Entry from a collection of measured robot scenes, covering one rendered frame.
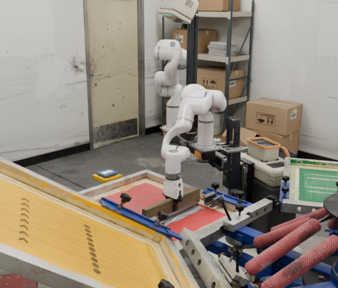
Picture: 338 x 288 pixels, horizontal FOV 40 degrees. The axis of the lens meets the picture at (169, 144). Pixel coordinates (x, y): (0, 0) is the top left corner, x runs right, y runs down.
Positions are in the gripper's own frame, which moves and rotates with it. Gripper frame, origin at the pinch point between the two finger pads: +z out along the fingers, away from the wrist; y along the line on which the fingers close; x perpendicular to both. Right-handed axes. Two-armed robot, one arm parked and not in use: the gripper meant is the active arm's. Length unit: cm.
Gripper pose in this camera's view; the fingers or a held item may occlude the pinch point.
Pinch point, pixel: (172, 206)
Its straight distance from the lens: 233.6
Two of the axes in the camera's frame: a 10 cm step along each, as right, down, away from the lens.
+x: -7.0, 1.9, -6.8
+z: -0.1, 9.6, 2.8
